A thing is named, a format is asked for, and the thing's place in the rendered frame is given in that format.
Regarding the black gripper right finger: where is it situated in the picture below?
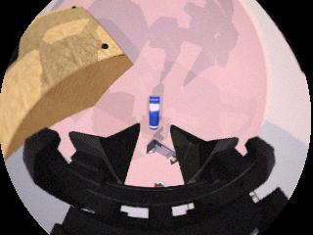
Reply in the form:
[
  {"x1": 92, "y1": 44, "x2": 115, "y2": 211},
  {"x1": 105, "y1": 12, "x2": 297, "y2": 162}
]
[{"x1": 169, "y1": 125, "x2": 240, "y2": 184}]

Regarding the blue and white battery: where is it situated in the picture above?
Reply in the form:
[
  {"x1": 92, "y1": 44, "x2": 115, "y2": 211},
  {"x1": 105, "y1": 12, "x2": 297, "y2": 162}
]
[{"x1": 149, "y1": 97, "x2": 160, "y2": 130}]

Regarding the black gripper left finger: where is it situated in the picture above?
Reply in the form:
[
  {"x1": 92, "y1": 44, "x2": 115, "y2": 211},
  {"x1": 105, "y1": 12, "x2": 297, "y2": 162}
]
[{"x1": 69, "y1": 122, "x2": 140, "y2": 184}]

